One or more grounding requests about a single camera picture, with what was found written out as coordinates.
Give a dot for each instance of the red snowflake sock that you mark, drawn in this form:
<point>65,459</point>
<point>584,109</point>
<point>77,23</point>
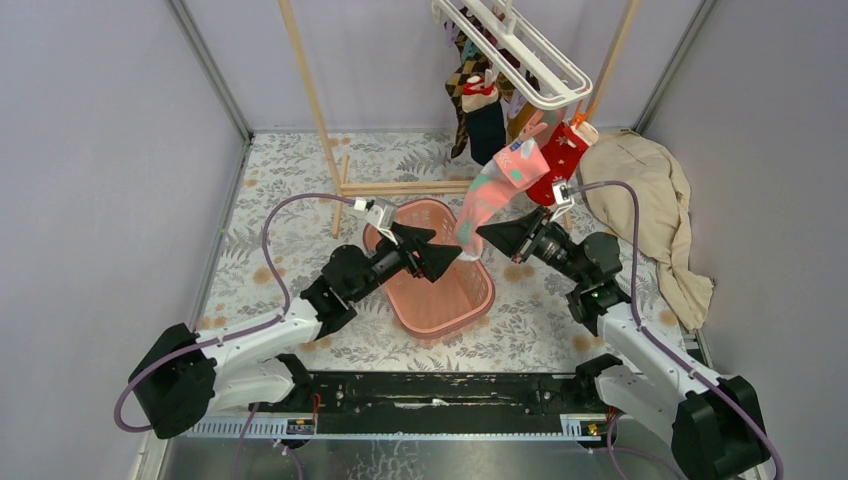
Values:
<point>562,152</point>

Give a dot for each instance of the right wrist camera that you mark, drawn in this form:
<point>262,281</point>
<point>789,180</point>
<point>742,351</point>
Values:
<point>564,200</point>

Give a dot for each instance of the beige cloth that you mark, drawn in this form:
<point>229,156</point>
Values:
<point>664,232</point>

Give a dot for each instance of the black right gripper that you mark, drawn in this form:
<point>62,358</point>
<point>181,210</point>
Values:
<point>514,237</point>

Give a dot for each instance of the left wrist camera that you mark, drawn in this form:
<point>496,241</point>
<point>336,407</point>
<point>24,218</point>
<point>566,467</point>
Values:
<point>378,212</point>

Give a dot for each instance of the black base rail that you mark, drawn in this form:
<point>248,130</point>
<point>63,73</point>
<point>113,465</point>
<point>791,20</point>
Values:
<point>441,403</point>

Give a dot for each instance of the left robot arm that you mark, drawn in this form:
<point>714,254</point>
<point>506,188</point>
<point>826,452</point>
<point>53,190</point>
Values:
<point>186,375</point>

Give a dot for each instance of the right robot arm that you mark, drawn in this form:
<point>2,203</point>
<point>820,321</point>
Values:
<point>712,423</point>

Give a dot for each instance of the pink patterned sock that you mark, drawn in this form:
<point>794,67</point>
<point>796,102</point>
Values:
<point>512,170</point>

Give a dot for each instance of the mustard yellow sock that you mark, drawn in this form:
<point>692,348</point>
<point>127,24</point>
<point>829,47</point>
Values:
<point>515,124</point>

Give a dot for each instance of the navy sock red cuff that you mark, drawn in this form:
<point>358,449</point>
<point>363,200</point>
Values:
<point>484,118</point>

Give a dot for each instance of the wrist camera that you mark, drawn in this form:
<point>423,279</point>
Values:
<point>564,200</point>
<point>378,212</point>

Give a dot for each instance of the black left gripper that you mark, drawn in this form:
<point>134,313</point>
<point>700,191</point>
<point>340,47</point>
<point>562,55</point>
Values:
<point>434,258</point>

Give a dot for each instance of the brown argyle sock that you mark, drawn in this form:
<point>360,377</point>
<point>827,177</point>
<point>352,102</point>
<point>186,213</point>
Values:
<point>469,66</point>

